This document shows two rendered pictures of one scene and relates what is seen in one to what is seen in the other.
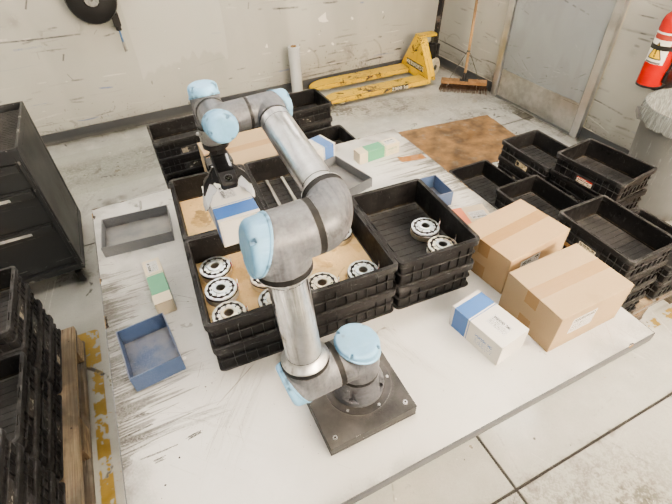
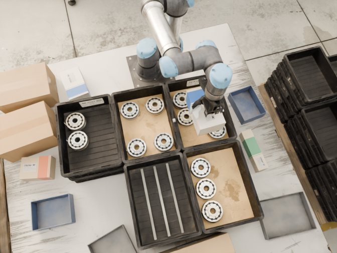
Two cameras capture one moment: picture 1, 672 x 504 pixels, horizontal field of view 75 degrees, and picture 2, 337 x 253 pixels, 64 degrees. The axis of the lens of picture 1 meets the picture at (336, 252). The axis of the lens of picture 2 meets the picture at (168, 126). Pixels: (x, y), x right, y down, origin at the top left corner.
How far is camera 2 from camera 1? 1.64 m
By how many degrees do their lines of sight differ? 68
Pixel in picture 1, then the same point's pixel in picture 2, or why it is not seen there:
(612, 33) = not seen: outside the picture
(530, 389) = (73, 61)
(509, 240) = (33, 117)
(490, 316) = (72, 83)
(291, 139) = (164, 24)
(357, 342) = (146, 43)
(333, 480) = not seen: hidden behind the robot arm
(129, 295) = (270, 152)
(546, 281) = (34, 84)
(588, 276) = (10, 83)
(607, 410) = not seen: hidden behind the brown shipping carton
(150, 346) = (247, 112)
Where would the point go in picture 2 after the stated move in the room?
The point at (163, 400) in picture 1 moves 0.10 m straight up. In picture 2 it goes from (234, 84) to (238, 76)
